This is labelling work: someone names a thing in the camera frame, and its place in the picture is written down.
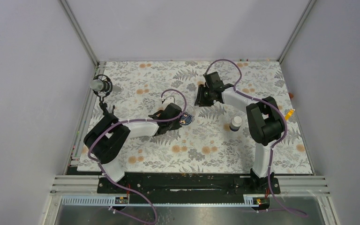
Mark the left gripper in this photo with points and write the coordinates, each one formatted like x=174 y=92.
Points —
x=176 y=126

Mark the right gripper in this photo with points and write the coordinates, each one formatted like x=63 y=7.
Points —
x=200 y=101

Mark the round blue pill organizer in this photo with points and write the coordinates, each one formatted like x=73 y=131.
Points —
x=188 y=116

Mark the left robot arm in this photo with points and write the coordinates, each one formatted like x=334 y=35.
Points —
x=107 y=138

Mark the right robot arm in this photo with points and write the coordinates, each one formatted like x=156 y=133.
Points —
x=265 y=122

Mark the floral table mat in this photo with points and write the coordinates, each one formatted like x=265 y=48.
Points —
x=207 y=145

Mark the microphone on tripod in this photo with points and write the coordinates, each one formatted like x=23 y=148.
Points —
x=102 y=87

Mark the colourful toy block stack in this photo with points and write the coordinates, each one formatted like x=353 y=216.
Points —
x=289 y=114

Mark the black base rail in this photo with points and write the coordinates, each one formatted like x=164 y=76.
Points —
x=189 y=187

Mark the white slotted cable duct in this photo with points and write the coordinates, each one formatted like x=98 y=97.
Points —
x=122 y=201

